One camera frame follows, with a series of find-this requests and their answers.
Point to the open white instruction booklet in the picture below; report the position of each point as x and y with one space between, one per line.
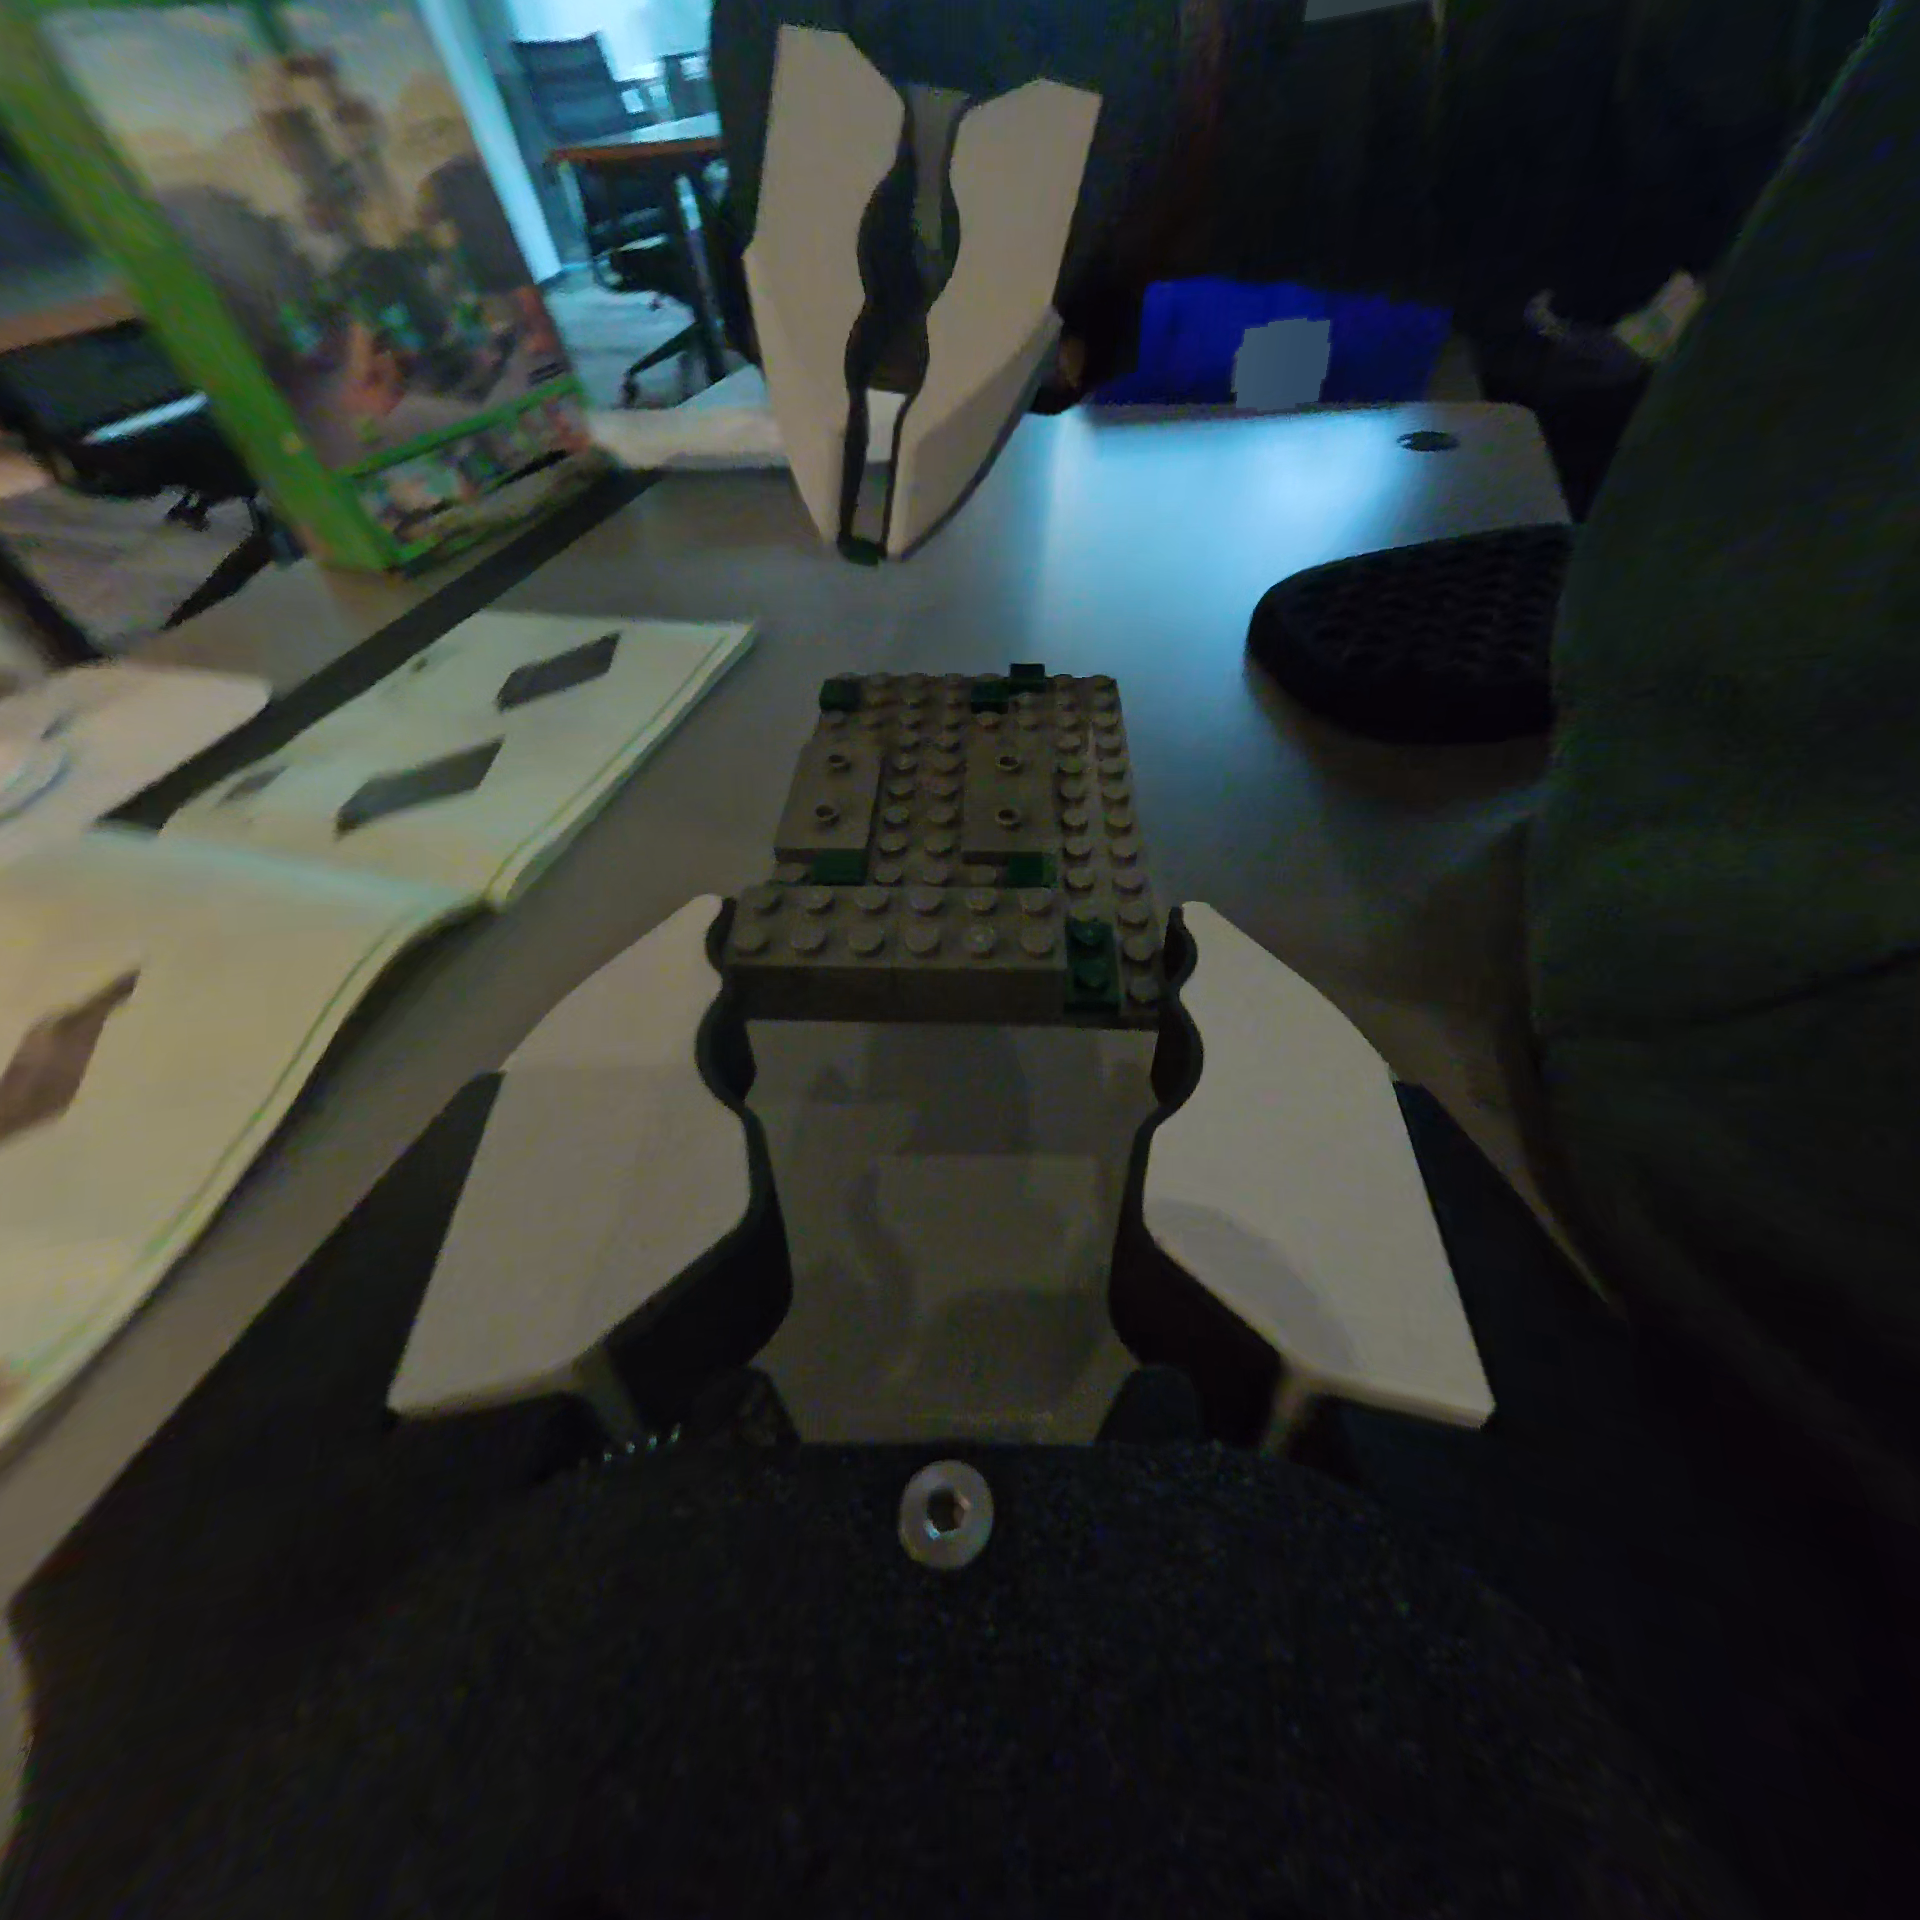
225 1050

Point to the grey studded building baseplate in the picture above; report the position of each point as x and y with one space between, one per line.
946 810

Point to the black office chair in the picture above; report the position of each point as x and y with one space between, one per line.
579 89

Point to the dark green two-stud brick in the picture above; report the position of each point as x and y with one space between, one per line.
1094 961

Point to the wooden background table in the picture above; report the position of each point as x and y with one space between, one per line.
646 141

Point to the adjoining grey table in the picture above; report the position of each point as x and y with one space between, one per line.
271 644

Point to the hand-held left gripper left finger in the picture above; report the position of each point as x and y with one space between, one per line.
599 1200

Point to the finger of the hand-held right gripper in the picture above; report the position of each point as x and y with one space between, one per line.
803 271
1014 240

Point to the grey long building brick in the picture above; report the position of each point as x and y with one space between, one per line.
885 931

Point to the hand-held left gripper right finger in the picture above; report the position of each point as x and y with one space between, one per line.
1306 1200

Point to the colourful green-edged toy box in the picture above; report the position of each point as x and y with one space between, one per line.
377 300

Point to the black honeycomb cushion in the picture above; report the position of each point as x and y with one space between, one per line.
1411 628

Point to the blue plastic bin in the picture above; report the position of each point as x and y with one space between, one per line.
1382 346

